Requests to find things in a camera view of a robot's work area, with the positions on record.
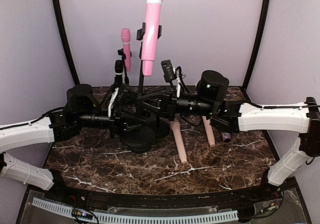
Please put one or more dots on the pink microphone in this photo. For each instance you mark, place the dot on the pink microphone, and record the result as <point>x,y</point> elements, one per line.
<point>126,37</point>
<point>150,37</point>

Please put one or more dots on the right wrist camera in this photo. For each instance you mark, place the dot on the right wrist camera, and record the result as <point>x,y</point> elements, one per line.
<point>175,77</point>

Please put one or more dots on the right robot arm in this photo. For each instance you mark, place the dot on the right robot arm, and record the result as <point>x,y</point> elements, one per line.
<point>242,116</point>

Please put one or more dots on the beige microphone round head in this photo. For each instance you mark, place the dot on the beige microphone round head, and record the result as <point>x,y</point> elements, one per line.
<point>209,132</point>

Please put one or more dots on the round-base mic stand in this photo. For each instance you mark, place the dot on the round-base mic stand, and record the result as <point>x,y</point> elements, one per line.
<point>160,127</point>
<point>123,57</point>

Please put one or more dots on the black toy microphone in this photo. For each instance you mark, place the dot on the black toy microphone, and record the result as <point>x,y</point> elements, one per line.
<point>118,67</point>

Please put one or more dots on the black clip mic stand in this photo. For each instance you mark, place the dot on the black clip mic stand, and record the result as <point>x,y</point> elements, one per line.
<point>136,135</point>

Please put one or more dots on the black front rail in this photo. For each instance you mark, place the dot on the black front rail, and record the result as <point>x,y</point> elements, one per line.
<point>92,200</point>

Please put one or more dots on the tall beige microphone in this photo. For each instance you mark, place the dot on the tall beige microphone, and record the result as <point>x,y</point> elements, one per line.
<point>176,129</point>

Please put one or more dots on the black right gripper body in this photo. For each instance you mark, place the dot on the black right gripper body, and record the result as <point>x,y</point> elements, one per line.
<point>170,108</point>

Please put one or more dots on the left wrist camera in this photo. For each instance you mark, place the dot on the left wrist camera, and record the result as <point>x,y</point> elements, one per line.
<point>119,97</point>

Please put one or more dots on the purple rhinestone microphone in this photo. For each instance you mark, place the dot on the purple rhinestone microphone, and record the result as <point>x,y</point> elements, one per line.
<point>226,137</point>

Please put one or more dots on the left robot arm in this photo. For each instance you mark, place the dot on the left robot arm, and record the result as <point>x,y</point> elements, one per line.
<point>82,110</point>

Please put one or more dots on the white slotted cable duct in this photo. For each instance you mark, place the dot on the white slotted cable duct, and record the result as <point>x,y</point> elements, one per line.
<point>136,216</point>

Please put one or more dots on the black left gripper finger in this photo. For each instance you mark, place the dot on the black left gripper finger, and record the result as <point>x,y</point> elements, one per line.
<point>126,127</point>
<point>125,113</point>

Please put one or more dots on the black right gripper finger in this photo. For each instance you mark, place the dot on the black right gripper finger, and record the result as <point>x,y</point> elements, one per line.
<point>153,107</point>
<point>151,93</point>

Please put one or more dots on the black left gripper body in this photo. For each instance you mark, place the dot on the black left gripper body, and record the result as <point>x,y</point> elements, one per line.
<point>114,125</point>

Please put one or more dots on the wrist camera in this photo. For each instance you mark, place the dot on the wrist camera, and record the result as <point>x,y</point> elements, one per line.
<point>175,77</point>
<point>119,97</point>

